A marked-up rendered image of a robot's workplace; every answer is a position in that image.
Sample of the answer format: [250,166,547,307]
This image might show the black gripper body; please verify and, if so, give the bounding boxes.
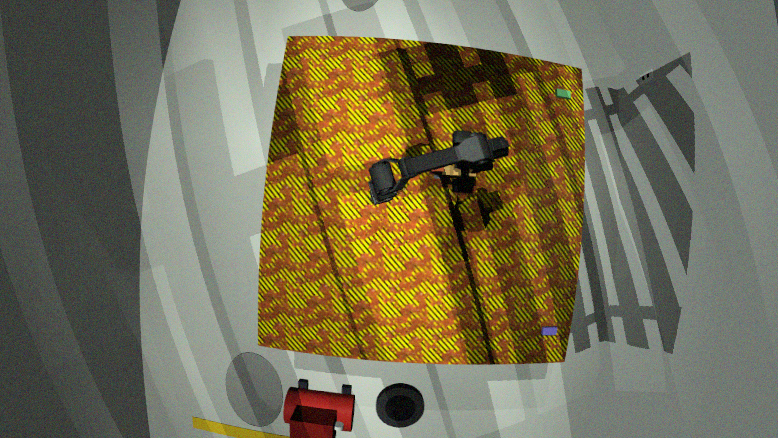
[452,130,478,193]

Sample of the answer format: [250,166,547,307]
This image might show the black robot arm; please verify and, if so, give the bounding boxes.
[368,132,510,205]

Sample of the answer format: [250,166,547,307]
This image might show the green rectangular bar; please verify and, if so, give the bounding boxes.
[555,88,571,100]

